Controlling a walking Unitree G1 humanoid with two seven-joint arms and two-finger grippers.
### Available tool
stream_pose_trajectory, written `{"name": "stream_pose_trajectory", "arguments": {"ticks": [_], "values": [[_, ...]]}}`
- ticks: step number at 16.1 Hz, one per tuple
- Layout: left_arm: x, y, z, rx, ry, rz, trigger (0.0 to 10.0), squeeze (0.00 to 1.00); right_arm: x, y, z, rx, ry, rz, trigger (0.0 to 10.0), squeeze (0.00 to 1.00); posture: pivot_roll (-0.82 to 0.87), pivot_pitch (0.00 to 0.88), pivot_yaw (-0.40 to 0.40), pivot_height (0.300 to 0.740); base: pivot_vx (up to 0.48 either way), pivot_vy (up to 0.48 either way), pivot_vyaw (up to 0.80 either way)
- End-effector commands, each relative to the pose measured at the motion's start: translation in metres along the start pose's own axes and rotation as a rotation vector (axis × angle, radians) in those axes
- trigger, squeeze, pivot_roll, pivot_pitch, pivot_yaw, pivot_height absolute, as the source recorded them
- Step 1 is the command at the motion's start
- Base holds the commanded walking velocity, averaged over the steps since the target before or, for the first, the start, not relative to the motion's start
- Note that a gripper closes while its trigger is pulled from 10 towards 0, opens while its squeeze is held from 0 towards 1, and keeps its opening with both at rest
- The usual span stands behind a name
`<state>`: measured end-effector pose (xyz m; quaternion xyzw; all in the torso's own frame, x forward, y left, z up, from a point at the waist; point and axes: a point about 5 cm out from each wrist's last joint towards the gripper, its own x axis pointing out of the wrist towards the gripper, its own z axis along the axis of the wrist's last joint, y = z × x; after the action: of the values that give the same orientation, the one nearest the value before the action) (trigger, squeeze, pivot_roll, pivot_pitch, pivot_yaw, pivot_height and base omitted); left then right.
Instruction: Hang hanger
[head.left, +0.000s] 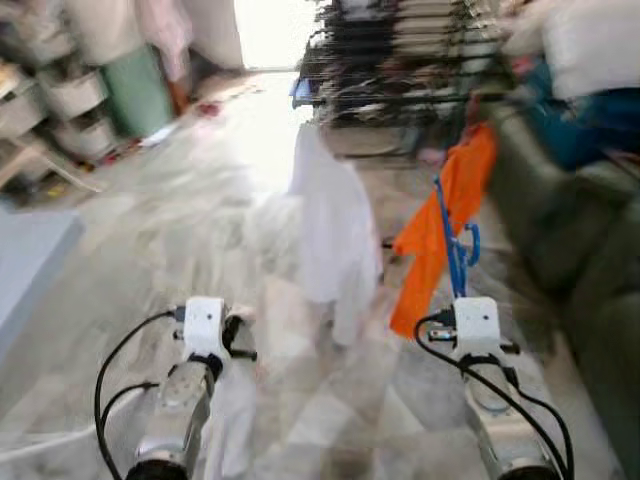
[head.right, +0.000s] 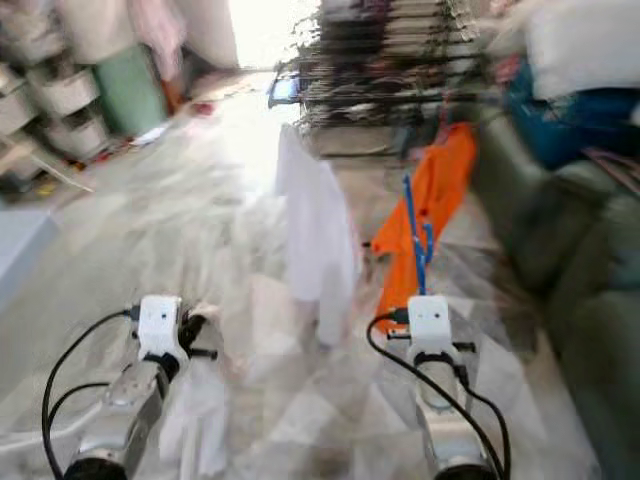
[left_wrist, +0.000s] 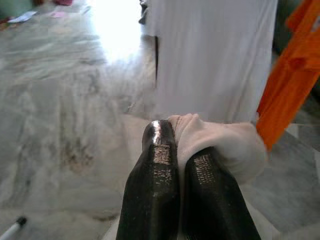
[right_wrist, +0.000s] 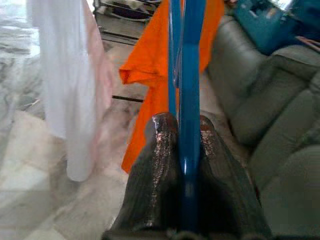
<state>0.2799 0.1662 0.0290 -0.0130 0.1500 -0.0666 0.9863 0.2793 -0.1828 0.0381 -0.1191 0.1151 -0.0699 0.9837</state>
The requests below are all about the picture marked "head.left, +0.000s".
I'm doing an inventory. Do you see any blue plastic hanger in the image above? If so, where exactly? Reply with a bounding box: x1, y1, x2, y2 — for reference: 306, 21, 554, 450
432, 178, 483, 299

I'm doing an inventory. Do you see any cream knit garment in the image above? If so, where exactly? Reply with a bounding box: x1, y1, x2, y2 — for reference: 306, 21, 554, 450
200, 305, 263, 480

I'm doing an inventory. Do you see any orange t-shirt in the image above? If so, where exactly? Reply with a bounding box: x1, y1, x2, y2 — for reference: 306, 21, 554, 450
388, 122, 499, 339

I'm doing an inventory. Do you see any white shirt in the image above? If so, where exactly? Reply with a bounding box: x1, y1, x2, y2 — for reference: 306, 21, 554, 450
288, 122, 383, 346

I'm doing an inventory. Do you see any dark green leather sofa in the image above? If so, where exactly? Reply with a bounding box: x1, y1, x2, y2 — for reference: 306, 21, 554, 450
485, 95, 640, 480

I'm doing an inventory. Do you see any blue storage box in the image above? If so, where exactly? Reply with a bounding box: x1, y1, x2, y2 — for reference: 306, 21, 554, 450
525, 60, 640, 171

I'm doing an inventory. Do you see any black metal drying rack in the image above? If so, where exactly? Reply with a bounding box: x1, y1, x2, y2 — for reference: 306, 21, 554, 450
300, 0, 521, 131

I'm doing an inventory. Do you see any grey storage trolley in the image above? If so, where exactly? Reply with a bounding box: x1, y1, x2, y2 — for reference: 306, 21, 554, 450
0, 20, 111, 166

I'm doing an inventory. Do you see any pale pink hanging cloth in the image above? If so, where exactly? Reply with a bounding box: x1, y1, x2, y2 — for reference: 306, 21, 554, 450
135, 0, 193, 81

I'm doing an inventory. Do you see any white pillow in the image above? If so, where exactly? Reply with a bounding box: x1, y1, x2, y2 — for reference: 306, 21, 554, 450
510, 0, 640, 101

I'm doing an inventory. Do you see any white sack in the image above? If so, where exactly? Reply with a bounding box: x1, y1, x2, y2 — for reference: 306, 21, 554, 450
65, 0, 151, 66

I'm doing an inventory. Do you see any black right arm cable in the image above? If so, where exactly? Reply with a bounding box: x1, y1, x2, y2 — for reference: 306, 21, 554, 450
413, 315, 576, 480

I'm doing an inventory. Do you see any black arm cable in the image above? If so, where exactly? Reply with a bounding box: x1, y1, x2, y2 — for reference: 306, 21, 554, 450
93, 308, 191, 480
413, 315, 576, 480

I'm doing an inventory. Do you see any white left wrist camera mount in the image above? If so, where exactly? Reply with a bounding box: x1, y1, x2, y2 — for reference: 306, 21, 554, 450
182, 296, 229, 356

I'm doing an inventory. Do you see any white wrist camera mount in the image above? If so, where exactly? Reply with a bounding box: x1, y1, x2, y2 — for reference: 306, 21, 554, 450
452, 296, 501, 356
182, 296, 229, 356

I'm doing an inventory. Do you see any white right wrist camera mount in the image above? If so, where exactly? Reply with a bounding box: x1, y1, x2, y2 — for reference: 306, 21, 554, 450
452, 296, 501, 356

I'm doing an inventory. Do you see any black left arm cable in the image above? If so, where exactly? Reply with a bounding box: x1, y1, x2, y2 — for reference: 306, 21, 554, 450
93, 308, 191, 480

